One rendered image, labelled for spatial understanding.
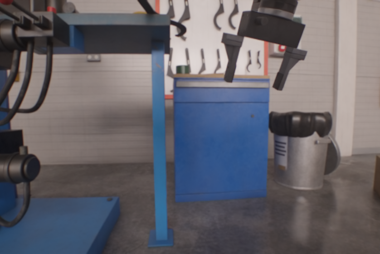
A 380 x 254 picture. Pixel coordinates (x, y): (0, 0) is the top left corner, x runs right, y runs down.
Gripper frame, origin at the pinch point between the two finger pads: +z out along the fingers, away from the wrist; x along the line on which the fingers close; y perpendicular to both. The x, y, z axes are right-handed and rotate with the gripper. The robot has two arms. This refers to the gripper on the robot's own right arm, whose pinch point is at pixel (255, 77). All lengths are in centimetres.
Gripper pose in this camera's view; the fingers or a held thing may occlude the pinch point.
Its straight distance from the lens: 51.2
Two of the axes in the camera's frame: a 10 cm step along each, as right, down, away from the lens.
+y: 1.3, 4.7, -8.7
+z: -1.8, 8.8, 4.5
